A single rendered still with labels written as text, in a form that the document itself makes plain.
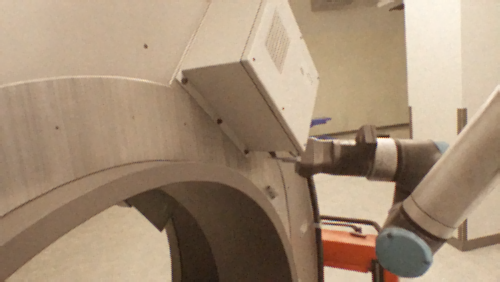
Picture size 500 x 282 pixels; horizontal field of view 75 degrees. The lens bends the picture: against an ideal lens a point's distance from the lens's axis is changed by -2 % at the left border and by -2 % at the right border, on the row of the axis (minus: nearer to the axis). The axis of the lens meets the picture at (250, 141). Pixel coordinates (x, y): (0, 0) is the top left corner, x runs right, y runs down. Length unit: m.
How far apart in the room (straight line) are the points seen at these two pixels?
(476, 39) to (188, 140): 3.06
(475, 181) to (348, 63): 9.90
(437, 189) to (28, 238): 0.53
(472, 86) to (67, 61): 3.19
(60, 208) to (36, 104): 0.11
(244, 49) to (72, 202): 0.28
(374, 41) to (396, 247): 10.37
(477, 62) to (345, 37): 7.35
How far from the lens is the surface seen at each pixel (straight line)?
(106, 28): 0.44
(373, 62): 10.81
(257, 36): 0.47
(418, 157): 0.71
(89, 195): 0.35
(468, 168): 0.58
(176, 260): 1.18
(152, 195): 0.90
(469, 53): 3.33
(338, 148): 0.67
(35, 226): 0.33
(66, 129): 0.39
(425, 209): 0.60
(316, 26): 10.16
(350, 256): 1.52
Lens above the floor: 1.64
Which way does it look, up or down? 9 degrees down
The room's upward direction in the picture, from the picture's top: 6 degrees counter-clockwise
